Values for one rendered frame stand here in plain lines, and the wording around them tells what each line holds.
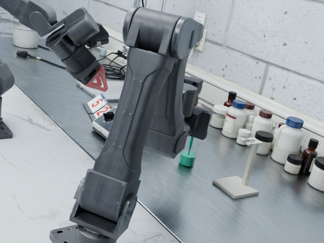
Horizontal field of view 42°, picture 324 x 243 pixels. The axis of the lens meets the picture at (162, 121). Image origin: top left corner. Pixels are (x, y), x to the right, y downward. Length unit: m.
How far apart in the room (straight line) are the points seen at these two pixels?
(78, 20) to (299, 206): 0.68
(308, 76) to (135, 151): 0.87
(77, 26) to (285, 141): 0.65
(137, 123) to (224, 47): 1.06
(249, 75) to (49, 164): 0.83
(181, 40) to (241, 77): 0.96
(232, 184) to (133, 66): 0.50
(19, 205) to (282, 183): 0.65
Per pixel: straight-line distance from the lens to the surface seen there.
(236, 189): 1.03
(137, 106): 0.63
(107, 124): 1.17
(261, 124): 1.33
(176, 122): 0.78
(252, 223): 0.93
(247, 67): 1.56
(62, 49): 1.07
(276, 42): 1.49
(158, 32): 0.63
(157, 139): 0.80
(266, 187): 1.11
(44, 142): 1.12
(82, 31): 1.04
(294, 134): 1.25
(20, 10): 1.07
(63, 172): 0.98
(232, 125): 1.35
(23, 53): 1.94
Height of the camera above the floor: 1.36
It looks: 19 degrees down
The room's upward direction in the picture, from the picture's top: 11 degrees clockwise
